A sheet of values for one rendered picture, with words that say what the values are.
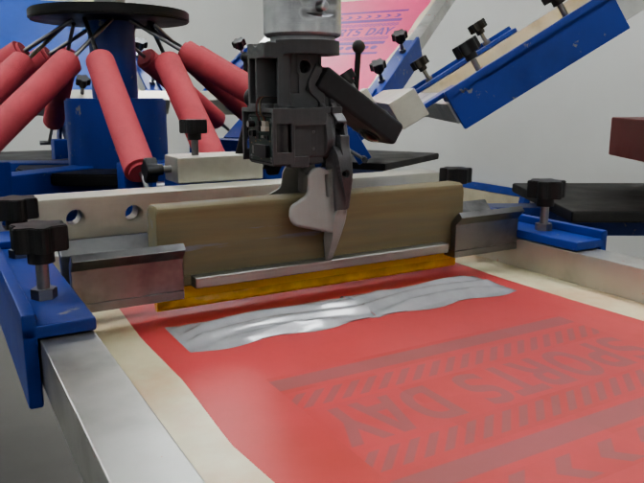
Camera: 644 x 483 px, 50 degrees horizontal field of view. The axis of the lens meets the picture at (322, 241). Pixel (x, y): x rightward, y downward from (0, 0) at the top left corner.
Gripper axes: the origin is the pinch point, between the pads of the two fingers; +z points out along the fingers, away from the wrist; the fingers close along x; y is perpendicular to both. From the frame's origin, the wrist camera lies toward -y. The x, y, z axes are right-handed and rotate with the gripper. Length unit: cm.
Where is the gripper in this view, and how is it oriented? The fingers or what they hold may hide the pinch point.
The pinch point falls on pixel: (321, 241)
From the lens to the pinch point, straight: 71.3
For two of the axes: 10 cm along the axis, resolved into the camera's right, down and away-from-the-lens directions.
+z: 0.0, 9.8, 2.1
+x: 5.0, 1.8, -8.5
